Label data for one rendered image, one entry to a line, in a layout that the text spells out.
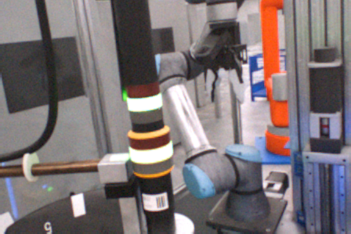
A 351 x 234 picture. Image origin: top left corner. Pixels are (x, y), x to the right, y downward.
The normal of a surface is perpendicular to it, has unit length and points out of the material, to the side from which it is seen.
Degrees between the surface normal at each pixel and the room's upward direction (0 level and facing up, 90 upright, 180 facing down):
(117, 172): 90
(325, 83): 90
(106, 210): 44
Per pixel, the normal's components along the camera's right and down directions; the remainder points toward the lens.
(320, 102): -0.49, 0.24
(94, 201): 0.01, -0.56
